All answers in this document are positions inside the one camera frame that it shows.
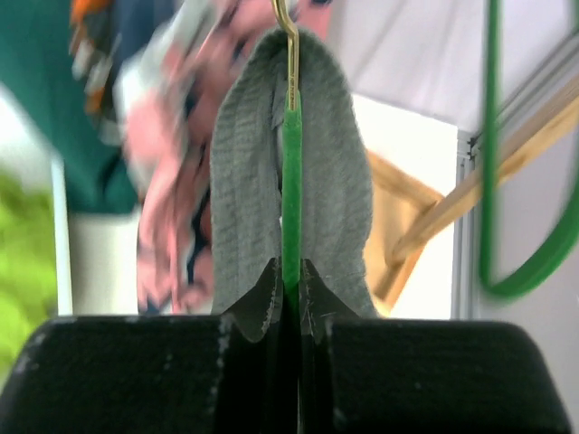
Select green hanger of lime shorts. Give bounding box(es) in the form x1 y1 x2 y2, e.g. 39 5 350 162
479 0 578 299

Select wooden clothes rack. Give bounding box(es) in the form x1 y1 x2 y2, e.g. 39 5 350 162
364 77 578 316

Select grey shorts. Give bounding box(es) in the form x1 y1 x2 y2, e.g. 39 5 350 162
210 29 376 317

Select teal shorts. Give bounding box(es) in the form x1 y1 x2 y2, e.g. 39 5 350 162
1 1 138 214

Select pink patterned shorts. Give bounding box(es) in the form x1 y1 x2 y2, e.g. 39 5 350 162
121 0 336 316

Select green hanger of grey shorts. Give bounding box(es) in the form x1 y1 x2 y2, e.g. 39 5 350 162
271 0 303 434

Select lime green shorts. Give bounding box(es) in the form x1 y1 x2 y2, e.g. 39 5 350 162
1 173 57 373

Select black orange patterned shorts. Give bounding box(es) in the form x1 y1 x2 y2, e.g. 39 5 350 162
69 0 181 146

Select white perforated plastic basket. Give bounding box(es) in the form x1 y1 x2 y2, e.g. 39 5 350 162
51 156 73 316

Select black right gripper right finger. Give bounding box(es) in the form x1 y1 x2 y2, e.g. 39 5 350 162
299 259 358 342

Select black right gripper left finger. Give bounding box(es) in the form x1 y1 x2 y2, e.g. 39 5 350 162
220 258 284 343

